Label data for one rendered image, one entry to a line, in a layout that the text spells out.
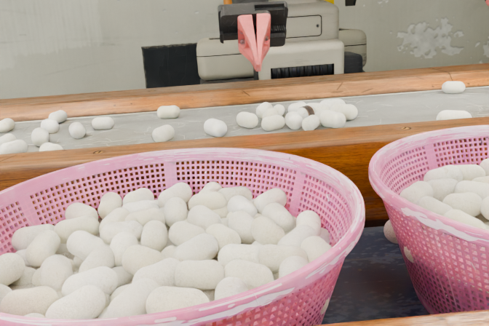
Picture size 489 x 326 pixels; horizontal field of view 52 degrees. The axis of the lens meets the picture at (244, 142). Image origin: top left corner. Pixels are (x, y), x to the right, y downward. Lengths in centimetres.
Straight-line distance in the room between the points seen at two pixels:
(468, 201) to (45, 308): 29
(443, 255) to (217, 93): 58
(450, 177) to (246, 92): 45
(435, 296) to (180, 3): 244
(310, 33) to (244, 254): 104
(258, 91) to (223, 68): 73
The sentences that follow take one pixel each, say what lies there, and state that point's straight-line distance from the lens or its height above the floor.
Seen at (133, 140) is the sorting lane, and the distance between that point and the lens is 65.
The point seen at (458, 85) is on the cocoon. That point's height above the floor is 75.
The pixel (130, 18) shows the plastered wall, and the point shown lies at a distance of 272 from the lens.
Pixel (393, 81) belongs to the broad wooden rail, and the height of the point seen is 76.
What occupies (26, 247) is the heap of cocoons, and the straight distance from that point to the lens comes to 40.
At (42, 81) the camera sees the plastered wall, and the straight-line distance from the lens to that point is 285.
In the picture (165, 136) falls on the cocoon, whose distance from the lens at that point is 61.
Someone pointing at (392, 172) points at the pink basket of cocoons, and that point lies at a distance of 43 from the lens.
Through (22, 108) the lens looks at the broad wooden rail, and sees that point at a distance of 89.
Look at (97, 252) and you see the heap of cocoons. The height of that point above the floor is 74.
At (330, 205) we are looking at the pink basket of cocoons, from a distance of 37.
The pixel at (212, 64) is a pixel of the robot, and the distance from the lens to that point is 155.
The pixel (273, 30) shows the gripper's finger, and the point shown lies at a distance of 77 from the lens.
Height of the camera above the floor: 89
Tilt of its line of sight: 15 degrees down
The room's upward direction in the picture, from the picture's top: 4 degrees counter-clockwise
